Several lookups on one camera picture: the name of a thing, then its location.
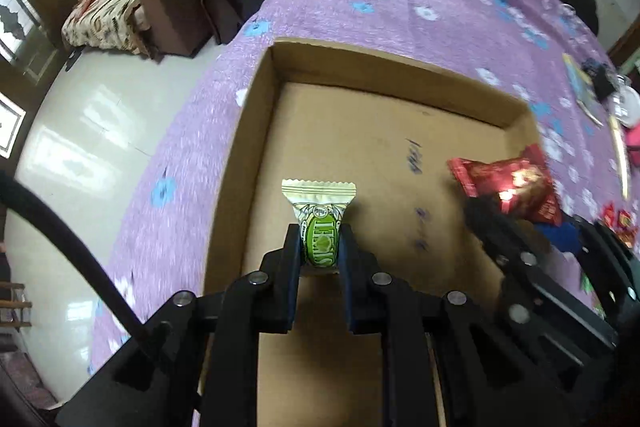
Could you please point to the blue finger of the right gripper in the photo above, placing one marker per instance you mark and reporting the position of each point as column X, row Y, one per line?
column 485, row 216
column 565, row 238

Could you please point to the red snack packet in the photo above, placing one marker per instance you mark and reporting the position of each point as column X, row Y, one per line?
column 522, row 186

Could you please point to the small green booklet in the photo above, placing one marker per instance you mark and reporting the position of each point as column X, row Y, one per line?
column 583, row 89

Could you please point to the cream lotion tube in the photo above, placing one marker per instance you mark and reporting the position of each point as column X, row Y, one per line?
column 620, row 151

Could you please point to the brown cardboard tray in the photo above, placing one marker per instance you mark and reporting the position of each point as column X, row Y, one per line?
column 331, row 112

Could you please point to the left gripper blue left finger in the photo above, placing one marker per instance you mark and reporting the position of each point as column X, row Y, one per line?
column 278, row 298

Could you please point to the green white candy packet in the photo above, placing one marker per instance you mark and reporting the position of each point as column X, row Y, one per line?
column 319, row 208

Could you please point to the white round container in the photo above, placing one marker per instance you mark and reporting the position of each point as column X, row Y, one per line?
column 625, row 103

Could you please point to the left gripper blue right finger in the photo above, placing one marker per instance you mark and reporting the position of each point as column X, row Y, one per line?
column 356, row 269

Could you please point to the purple floral tablecloth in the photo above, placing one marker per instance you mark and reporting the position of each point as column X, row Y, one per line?
column 513, row 45

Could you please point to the floral blanket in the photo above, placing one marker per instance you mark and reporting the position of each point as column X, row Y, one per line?
column 119, row 25

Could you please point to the black small gadget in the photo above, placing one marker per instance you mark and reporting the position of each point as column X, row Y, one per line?
column 604, row 81

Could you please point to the small red candy packet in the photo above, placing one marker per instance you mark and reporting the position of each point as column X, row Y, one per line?
column 621, row 222

